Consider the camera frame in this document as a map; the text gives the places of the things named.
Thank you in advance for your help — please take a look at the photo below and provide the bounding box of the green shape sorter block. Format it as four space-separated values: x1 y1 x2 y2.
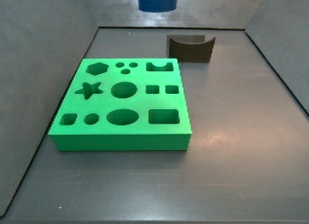
48 59 191 151

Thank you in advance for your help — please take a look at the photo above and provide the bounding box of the dark curved block piece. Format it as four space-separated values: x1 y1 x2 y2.
167 34 216 63

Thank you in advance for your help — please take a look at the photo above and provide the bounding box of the blue cylinder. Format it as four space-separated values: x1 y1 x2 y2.
137 0 178 13

